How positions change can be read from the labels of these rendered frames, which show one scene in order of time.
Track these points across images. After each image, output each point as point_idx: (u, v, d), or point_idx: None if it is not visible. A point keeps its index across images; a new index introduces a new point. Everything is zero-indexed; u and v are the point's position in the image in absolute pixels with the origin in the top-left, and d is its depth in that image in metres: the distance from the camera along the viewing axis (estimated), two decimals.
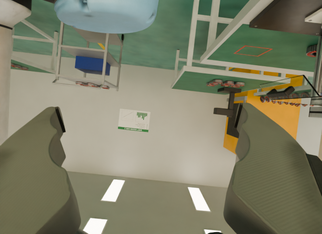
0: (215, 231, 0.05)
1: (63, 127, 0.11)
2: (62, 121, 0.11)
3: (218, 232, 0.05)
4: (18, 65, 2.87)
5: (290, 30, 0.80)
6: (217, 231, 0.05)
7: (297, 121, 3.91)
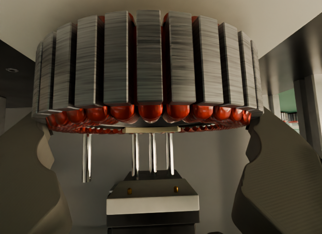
0: (215, 231, 0.05)
1: (51, 130, 0.11)
2: None
3: (218, 232, 0.05)
4: None
5: None
6: (217, 231, 0.05)
7: None
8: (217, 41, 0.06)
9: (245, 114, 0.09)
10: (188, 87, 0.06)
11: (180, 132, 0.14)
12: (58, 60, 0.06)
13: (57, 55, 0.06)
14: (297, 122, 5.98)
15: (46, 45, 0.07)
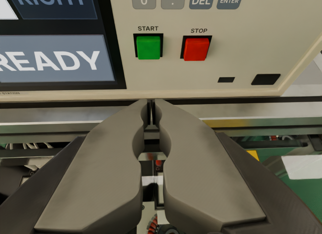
0: (215, 231, 0.05)
1: (149, 120, 0.11)
2: (150, 114, 0.11)
3: (218, 232, 0.05)
4: None
5: None
6: (217, 231, 0.05)
7: None
8: None
9: None
10: None
11: None
12: None
13: None
14: None
15: None
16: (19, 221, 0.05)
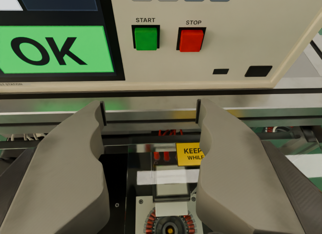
0: (215, 231, 0.05)
1: (105, 121, 0.11)
2: (105, 115, 0.11)
3: (218, 232, 0.05)
4: None
5: None
6: (217, 231, 0.05)
7: None
8: None
9: None
10: None
11: None
12: None
13: None
14: None
15: None
16: None
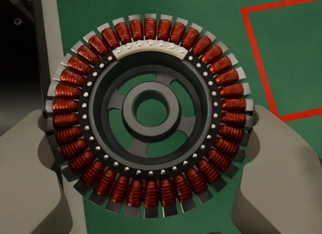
0: (215, 231, 0.05)
1: None
2: None
3: (218, 232, 0.05)
4: None
5: (28, 111, 0.21)
6: (217, 231, 0.05)
7: None
8: None
9: (65, 144, 0.10)
10: (129, 214, 0.10)
11: (110, 42, 0.11)
12: (202, 193, 0.11)
13: (202, 191, 0.11)
14: None
15: None
16: None
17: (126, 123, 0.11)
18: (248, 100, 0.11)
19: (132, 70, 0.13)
